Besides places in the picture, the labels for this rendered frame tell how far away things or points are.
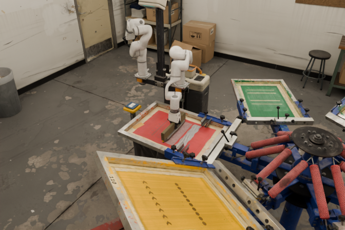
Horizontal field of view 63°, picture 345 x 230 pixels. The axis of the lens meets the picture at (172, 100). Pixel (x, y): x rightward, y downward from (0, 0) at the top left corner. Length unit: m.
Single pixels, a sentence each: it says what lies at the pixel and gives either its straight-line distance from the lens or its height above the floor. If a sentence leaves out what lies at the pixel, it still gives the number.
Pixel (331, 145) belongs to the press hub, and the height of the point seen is 1.32.
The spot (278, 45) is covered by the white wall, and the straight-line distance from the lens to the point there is 5.87.
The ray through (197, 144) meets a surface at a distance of 2.32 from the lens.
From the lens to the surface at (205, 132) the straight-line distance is 2.45.
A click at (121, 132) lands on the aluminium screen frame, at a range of 2.42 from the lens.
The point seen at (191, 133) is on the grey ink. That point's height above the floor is 0.96.
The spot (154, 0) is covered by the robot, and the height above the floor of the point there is 1.95.
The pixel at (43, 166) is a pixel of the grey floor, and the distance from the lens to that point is 3.83.
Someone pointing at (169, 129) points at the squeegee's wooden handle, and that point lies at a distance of 2.32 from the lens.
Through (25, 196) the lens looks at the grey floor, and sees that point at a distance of 3.56.
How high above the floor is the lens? 2.47
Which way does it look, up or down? 32 degrees down
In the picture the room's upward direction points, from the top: 1 degrees counter-clockwise
